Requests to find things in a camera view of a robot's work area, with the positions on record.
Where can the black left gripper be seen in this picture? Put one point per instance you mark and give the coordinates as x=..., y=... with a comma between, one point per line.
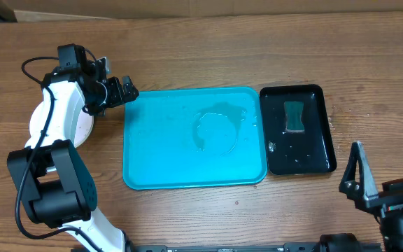
x=117, y=97

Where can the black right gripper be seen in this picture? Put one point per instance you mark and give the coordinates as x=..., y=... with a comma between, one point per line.
x=387, y=199

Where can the white plate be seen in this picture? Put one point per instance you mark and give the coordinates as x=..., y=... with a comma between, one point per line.
x=84, y=125

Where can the green sponge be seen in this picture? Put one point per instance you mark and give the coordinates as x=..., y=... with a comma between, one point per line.
x=293, y=116

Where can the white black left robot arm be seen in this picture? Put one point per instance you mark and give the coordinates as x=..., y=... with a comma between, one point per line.
x=55, y=191

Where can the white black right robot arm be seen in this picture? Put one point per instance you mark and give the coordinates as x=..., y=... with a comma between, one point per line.
x=391, y=229

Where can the black rectangular tray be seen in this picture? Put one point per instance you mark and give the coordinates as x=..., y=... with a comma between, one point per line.
x=311, y=152

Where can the teal plastic tray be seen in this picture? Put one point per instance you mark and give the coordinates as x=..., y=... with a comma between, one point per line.
x=194, y=138

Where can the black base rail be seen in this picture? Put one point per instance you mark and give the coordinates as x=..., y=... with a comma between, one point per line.
x=287, y=247

